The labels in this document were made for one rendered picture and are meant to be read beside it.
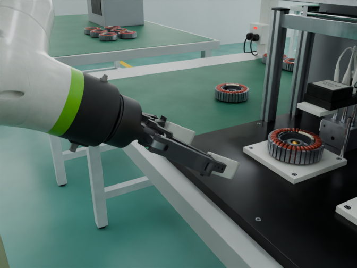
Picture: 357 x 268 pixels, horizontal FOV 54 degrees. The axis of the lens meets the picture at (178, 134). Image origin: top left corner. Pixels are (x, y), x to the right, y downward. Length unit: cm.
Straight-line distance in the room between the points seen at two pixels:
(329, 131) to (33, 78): 65
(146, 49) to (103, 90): 153
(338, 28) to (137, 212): 138
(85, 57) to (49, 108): 145
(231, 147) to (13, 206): 150
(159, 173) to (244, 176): 18
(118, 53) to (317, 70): 117
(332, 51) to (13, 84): 79
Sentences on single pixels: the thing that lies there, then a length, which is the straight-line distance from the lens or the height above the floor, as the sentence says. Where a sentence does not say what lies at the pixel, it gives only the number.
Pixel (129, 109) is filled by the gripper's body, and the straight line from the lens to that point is 48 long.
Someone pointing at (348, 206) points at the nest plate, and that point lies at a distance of 65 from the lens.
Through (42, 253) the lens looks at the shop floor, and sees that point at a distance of 174.
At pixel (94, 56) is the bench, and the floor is 74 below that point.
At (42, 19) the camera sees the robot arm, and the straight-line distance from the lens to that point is 50.
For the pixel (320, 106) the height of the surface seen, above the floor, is 88.
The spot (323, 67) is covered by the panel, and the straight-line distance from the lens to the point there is 102.
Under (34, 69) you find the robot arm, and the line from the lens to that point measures 42.
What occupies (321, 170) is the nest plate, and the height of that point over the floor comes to 78.
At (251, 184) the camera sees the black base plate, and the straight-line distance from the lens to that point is 67.
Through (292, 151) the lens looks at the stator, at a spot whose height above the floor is 81.
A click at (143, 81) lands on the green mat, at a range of 136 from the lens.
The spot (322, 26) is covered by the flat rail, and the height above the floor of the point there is 103.
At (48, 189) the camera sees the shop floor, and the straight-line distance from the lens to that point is 216.
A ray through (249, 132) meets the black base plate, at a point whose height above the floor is 77.
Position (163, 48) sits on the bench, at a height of 74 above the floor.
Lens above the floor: 113
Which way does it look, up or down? 25 degrees down
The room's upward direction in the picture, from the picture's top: straight up
